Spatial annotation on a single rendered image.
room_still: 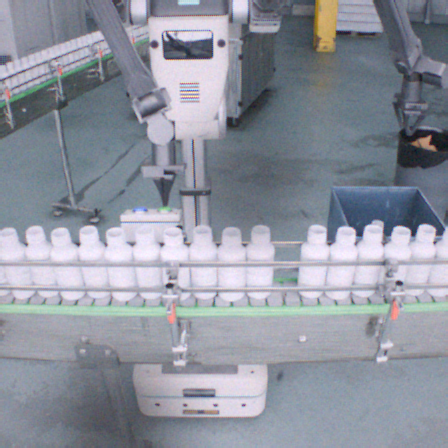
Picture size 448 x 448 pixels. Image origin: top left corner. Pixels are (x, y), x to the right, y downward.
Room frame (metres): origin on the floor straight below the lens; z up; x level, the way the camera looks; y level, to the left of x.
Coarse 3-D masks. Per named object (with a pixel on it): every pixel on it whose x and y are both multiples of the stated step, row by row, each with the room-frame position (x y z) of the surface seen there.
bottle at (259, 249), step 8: (256, 232) 0.81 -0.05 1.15; (264, 232) 0.81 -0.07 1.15; (256, 240) 0.78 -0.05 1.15; (264, 240) 0.78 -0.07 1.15; (248, 248) 0.79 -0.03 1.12; (256, 248) 0.78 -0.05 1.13; (264, 248) 0.78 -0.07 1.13; (272, 248) 0.79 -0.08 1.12; (248, 256) 0.78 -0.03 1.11; (256, 256) 0.77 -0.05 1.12; (264, 256) 0.77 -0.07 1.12; (272, 256) 0.78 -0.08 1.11; (248, 272) 0.78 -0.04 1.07; (256, 272) 0.77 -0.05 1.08; (264, 272) 0.77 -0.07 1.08; (272, 272) 0.79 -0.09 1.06; (248, 280) 0.78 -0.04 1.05; (256, 280) 0.77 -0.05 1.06; (264, 280) 0.77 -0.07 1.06; (256, 296) 0.77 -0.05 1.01; (264, 296) 0.77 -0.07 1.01
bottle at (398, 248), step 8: (400, 232) 0.81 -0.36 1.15; (408, 232) 0.79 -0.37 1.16; (392, 240) 0.79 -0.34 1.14; (400, 240) 0.78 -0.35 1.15; (408, 240) 0.78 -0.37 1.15; (384, 248) 0.80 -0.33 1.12; (392, 248) 0.78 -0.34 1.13; (400, 248) 0.77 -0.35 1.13; (408, 248) 0.78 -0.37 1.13; (384, 256) 0.79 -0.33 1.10; (392, 256) 0.77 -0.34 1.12; (400, 256) 0.76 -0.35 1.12; (408, 256) 0.77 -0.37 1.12; (384, 272) 0.78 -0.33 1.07; (400, 272) 0.76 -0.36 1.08
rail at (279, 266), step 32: (0, 288) 0.75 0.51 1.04; (32, 288) 0.75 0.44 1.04; (64, 288) 0.75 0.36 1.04; (96, 288) 0.75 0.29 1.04; (128, 288) 0.76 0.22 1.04; (160, 288) 0.76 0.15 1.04; (192, 288) 0.76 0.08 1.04; (224, 288) 0.76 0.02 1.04; (256, 288) 0.76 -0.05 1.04; (288, 288) 0.76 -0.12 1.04; (320, 288) 0.76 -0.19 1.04; (352, 288) 0.76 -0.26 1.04; (416, 288) 0.76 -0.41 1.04
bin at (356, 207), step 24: (336, 192) 1.39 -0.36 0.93; (360, 192) 1.39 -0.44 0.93; (384, 192) 1.39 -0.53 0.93; (408, 192) 1.39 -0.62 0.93; (336, 216) 1.28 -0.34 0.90; (360, 216) 1.39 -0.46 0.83; (384, 216) 1.39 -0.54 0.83; (408, 216) 1.39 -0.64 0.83; (432, 216) 1.23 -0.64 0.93; (336, 240) 1.25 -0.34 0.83; (360, 240) 1.08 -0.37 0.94
